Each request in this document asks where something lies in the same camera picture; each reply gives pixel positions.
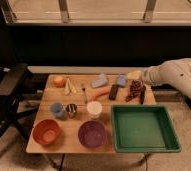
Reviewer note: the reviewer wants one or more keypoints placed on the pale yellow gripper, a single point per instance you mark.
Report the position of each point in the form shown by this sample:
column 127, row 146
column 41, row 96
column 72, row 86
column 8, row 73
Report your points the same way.
column 134, row 75

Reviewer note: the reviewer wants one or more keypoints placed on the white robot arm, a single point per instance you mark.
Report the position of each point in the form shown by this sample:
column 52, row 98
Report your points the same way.
column 176, row 73

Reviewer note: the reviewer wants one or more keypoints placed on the purple bowl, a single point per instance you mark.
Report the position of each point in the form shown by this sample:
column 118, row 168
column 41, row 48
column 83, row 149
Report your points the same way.
column 92, row 134

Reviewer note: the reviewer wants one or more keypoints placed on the orange bowl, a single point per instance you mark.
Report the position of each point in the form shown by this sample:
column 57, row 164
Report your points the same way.
column 46, row 132

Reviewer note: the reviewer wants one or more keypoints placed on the dark red grapes bunch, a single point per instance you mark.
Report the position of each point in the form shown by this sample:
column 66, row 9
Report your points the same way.
column 135, row 90

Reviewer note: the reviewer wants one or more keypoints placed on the blue sponge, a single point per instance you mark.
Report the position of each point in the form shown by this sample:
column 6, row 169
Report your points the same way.
column 121, row 80

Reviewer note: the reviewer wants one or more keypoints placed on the dark marker pen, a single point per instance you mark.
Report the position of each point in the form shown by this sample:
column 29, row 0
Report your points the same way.
column 142, row 96

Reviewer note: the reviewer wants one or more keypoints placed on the black rectangular block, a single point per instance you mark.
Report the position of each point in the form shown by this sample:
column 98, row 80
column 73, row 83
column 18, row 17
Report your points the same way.
column 113, row 92

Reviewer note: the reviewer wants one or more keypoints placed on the orange carrot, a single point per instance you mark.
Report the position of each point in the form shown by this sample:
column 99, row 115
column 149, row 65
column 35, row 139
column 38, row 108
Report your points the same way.
column 100, row 93

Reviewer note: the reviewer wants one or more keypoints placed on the white cup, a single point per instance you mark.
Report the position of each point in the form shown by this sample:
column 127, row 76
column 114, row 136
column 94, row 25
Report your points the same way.
column 94, row 109

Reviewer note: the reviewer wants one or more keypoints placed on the green plastic tray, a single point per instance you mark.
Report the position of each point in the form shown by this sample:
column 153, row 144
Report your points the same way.
column 143, row 129

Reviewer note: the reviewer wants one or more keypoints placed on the small dark spoon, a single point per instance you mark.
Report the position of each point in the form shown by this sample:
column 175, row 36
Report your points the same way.
column 84, row 95

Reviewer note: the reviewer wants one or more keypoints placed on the peeled banana toy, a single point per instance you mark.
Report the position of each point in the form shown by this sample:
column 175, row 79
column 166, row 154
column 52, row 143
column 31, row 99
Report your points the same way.
column 69, row 87

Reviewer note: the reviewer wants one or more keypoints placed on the striped metal cup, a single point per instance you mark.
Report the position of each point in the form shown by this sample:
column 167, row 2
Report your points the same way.
column 71, row 110

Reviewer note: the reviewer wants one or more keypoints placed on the red apple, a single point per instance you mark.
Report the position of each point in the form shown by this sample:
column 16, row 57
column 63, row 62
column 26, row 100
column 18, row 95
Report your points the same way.
column 59, row 81

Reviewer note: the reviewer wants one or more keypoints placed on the blue cup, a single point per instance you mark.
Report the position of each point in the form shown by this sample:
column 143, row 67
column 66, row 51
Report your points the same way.
column 57, row 110

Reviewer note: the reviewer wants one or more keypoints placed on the black office chair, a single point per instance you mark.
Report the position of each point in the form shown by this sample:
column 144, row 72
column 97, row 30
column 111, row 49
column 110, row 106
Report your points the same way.
column 11, row 84

